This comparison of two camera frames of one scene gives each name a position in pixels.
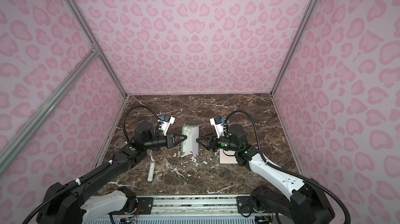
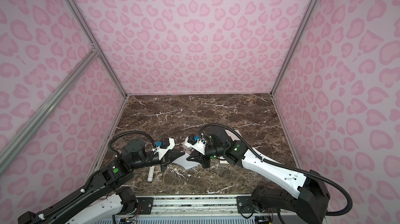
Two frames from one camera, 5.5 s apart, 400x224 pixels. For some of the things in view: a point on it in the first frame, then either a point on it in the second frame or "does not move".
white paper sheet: (190, 144) to (184, 163)
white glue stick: (150, 176) does not move
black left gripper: (171, 140) to (170, 159)
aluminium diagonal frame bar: (17, 144) does not move
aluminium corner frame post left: (75, 9) does not move
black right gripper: (213, 142) to (197, 157)
